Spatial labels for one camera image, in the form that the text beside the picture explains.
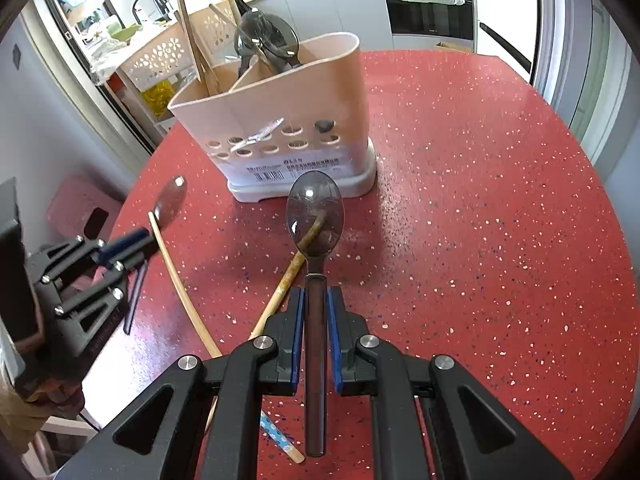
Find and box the black cable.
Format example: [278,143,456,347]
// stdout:
[75,400,103,431]

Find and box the black built-in oven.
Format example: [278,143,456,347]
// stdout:
[381,0,476,52]

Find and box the white fridge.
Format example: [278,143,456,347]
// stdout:
[475,0,538,81]

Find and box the clear plastic bag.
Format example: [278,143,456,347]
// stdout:
[90,40,131,81]

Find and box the grey base cabinet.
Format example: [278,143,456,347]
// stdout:
[250,0,393,53]

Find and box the beige plastic utensil holder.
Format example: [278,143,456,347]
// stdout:
[167,32,377,203]

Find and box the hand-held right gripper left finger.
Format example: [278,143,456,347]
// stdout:
[52,286,307,480]

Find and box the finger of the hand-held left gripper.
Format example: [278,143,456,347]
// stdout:
[50,252,151,322]
[27,227,156,286]

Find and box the pink plastic stool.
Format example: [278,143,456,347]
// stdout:
[47,175,123,248]

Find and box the dark grey spoon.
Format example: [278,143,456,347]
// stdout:
[122,176,188,336]
[234,10,275,68]
[285,170,347,458]
[259,14,302,70]

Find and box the beige flower-pattern trolley rack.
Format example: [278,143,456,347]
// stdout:
[116,0,246,121]

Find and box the person's left forearm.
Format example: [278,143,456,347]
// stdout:
[0,382,86,458]

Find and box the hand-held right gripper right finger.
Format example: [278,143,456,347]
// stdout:
[325,285,576,480]

